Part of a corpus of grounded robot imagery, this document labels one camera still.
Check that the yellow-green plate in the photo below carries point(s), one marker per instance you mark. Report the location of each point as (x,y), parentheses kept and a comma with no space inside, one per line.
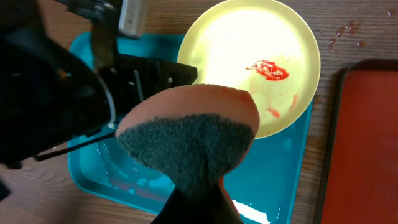
(260,46)

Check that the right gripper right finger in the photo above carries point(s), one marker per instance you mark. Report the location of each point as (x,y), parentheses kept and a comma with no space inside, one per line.
(220,208)

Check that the black tray red liquid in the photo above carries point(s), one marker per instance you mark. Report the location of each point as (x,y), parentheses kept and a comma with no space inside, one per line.
(359,176)

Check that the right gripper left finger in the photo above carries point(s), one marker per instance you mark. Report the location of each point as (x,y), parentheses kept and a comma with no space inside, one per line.
(178,210)

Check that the red sponge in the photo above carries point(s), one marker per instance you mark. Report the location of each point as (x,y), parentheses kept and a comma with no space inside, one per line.
(194,134)

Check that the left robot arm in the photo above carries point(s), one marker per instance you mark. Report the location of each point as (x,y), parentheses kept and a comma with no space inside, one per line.
(49,96)

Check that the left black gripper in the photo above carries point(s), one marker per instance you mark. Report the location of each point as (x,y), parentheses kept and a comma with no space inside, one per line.
(128,80)

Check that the teal plastic tray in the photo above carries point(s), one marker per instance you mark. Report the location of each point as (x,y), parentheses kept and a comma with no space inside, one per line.
(262,187)

